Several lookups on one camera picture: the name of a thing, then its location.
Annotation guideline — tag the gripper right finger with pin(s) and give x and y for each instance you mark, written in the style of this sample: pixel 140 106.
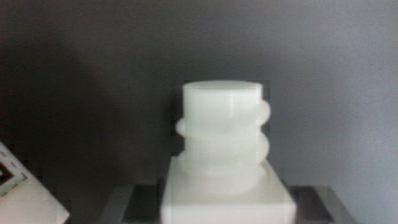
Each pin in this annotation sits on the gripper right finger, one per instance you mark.
pixel 319 208

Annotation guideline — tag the white leg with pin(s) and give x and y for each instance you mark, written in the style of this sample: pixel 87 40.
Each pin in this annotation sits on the white leg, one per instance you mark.
pixel 28 205
pixel 223 189

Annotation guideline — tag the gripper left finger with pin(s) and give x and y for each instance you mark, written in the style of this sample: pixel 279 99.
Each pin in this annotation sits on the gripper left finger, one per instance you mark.
pixel 131 207

